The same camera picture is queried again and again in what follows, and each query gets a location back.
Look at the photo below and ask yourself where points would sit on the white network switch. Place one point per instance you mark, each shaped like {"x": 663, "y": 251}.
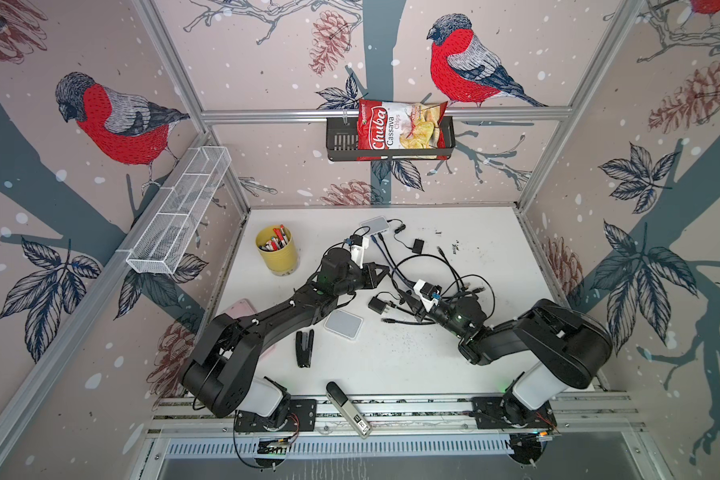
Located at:
{"x": 374, "y": 225}
{"x": 344, "y": 324}

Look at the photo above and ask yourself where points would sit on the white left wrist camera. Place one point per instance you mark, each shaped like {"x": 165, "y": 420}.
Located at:
{"x": 358, "y": 244}

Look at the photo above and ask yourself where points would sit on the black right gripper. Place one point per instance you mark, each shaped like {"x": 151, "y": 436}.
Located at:
{"x": 414, "y": 307}

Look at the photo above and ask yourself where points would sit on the white wire mesh shelf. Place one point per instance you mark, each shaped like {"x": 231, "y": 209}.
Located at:
{"x": 167, "y": 237}

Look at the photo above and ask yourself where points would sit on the red cassava chips bag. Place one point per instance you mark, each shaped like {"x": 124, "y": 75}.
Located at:
{"x": 418, "y": 122}

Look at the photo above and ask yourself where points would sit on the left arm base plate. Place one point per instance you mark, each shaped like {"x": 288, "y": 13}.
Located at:
{"x": 295, "y": 415}

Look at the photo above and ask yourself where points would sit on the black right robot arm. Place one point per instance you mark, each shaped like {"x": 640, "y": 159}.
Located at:
{"x": 570, "y": 348}

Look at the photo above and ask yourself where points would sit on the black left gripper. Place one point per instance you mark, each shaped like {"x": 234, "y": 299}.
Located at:
{"x": 371, "y": 280}

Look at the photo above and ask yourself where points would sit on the black power adapter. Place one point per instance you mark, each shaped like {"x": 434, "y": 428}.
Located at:
{"x": 382, "y": 302}
{"x": 416, "y": 247}

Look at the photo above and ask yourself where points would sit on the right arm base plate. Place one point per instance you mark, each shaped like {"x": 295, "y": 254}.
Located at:
{"x": 498, "y": 412}

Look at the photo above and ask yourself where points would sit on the black stapler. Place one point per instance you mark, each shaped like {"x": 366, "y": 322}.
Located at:
{"x": 304, "y": 345}

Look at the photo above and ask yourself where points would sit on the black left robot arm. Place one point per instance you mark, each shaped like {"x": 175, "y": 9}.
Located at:
{"x": 219, "y": 371}

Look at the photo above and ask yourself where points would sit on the black wall basket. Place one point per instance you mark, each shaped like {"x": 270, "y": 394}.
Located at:
{"x": 345, "y": 143}

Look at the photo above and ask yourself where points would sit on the black grey remote device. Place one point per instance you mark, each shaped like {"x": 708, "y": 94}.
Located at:
{"x": 347, "y": 409}

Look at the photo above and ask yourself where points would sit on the yellow cup with pens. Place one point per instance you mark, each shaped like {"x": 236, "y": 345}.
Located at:
{"x": 277, "y": 248}

